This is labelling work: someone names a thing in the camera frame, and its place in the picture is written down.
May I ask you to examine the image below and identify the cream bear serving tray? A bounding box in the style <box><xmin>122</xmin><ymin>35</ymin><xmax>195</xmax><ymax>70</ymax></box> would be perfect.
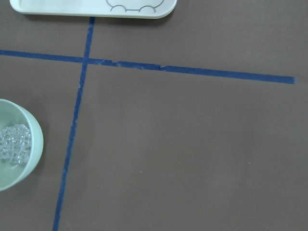
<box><xmin>10</xmin><ymin>0</ymin><xmax>177</xmax><ymax>19</ymax></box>

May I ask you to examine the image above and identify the light green bowl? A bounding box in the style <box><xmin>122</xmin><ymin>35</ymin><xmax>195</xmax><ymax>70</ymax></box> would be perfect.
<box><xmin>0</xmin><ymin>99</ymin><xmax>44</xmax><ymax>191</ymax></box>

